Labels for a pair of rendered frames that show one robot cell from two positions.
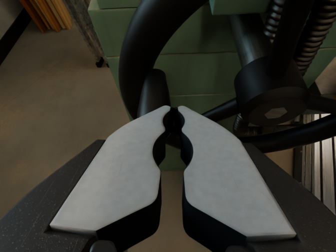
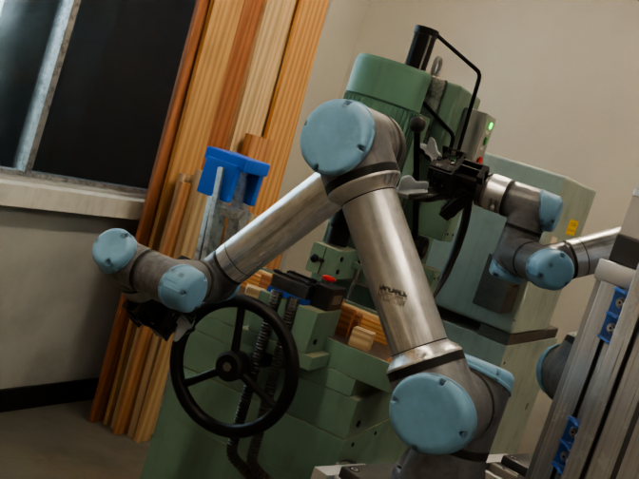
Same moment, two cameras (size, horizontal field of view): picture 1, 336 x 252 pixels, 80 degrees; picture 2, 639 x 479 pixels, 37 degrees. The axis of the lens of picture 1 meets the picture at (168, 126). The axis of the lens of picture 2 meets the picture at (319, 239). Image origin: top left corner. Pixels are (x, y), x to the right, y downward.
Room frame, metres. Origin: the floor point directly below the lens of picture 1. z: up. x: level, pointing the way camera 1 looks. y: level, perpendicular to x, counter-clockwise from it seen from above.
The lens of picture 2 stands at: (-1.62, -0.78, 1.30)
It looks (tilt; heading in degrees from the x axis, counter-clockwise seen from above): 6 degrees down; 19
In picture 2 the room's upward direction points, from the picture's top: 18 degrees clockwise
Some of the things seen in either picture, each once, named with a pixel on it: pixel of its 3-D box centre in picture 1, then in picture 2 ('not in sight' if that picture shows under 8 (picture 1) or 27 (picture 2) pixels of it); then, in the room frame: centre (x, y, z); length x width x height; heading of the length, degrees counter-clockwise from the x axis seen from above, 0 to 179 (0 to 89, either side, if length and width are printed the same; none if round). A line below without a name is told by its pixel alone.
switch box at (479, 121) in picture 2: not in sight; (471, 143); (0.77, -0.28, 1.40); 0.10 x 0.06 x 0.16; 177
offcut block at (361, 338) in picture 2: not in sight; (361, 338); (0.32, -0.29, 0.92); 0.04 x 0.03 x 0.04; 93
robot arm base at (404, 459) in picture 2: not in sight; (445, 465); (-0.13, -0.60, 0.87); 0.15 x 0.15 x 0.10
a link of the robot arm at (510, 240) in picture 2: not in sight; (517, 255); (0.29, -0.54, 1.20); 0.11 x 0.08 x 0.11; 35
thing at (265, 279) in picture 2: not in sight; (303, 304); (0.37, -0.12, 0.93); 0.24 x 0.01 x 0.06; 87
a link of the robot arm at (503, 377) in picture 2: not in sight; (467, 397); (-0.14, -0.60, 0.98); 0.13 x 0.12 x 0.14; 174
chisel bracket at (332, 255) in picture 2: not in sight; (333, 263); (0.48, -0.12, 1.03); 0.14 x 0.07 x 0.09; 177
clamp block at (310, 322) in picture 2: not in sight; (295, 319); (0.27, -0.15, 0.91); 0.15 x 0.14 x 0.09; 87
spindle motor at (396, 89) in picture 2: not in sight; (373, 129); (0.46, -0.12, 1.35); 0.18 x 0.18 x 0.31
